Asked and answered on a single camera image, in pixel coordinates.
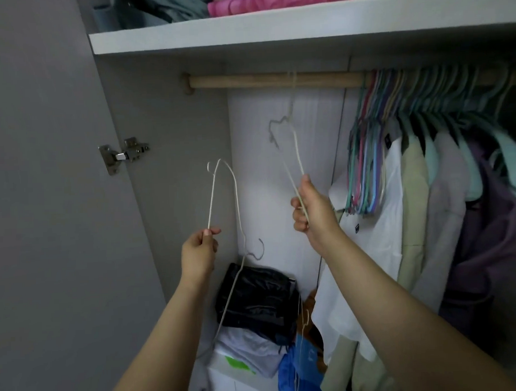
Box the black plastic bag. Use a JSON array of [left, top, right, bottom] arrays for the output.
[[213, 260, 303, 348]]

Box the brown bag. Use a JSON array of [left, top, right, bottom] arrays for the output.
[[300, 289, 330, 372]]

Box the white wardrobe shelf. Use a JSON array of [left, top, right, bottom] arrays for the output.
[[87, 0, 516, 56]]

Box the row of pastel plastic hangers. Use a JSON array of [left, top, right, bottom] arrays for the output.
[[340, 68, 412, 219]]

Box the grey wardrobe door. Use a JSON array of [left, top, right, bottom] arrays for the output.
[[0, 0, 169, 391]]

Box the person's left forearm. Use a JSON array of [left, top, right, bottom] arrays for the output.
[[100, 278, 216, 391]]

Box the white wire hanger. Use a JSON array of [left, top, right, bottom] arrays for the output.
[[189, 157, 269, 361], [268, 115, 311, 229], [288, 280, 314, 391]]

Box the metal door hinge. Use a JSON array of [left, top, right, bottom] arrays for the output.
[[98, 136, 151, 177]]

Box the light grey jacket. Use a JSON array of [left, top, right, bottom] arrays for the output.
[[407, 129, 477, 316]]

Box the white box with green label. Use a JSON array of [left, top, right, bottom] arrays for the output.
[[205, 344, 267, 391]]

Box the purple garment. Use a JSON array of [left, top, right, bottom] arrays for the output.
[[432, 136, 516, 348]]

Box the white crumpled cloth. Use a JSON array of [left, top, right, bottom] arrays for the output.
[[214, 322, 292, 382]]

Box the beige jacket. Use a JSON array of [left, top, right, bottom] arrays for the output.
[[392, 130, 436, 292]]

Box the row of teal clothes hangers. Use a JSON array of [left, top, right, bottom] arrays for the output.
[[395, 63, 516, 206]]

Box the person's right hand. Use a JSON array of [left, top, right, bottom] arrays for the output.
[[290, 173, 343, 254]]

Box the person's left hand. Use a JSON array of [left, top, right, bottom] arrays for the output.
[[180, 227, 224, 286]]

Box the blue plastic bag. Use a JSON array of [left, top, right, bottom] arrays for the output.
[[275, 331, 352, 391]]

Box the teal folded clothing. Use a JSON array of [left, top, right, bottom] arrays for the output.
[[93, 0, 212, 34]]

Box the wooden clothes rod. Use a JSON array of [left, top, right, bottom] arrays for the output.
[[182, 62, 516, 98]]

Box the person's right forearm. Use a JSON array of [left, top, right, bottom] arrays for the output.
[[313, 225, 516, 391]]

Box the white shirt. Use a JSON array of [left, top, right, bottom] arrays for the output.
[[306, 135, 413, 366]]

